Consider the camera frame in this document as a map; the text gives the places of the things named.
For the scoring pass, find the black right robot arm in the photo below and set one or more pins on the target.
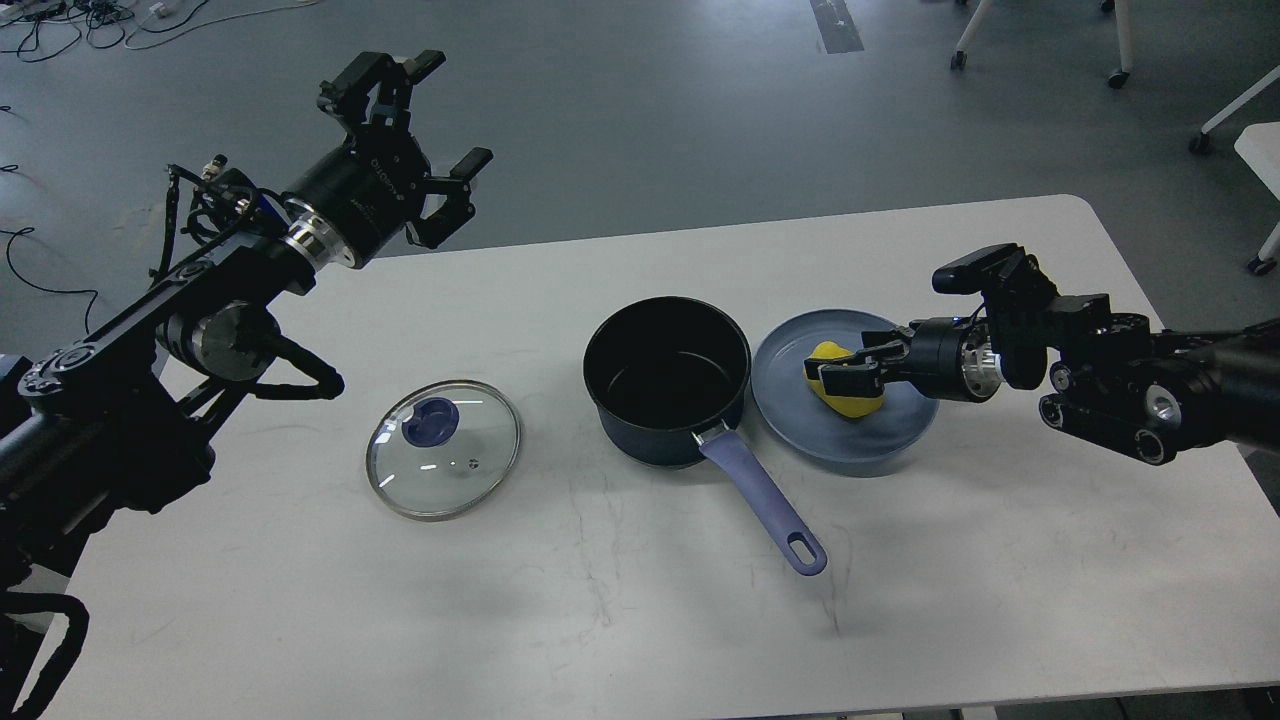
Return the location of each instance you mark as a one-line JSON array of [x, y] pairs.
[[1114, 381]]

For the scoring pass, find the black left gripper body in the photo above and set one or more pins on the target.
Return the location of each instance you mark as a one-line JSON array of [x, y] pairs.
[[347, 205]]

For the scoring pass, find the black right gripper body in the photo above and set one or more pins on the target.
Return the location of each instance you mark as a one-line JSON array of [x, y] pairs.
[[949, 358]]

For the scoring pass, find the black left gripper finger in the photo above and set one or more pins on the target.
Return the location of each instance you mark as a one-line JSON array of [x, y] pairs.
[[370, 99], [456, 208]]

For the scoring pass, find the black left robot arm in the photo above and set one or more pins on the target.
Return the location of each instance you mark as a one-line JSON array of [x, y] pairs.
[[124, 418]]

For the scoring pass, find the blue plate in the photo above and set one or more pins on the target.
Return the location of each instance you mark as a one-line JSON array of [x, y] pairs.
[[851, 436]]

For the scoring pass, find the glass lid with blue knob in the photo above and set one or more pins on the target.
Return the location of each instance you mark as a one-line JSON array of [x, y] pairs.
[[442, 450]]

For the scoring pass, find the black box at left edge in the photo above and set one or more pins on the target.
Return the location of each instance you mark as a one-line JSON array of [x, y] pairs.
[[12, 369]]

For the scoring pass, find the dark blue saucepan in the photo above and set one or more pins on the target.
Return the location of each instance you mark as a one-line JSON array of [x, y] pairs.
[[669, 378]]

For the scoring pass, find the white chair leg right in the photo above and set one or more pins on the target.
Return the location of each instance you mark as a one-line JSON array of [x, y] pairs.
[[1265, 259]]

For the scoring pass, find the yellow potato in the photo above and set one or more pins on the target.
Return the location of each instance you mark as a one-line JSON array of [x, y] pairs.
[[850, 407]]

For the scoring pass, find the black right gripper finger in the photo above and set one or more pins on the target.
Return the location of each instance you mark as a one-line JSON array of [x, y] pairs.
[[878, 346], [860, 380]]

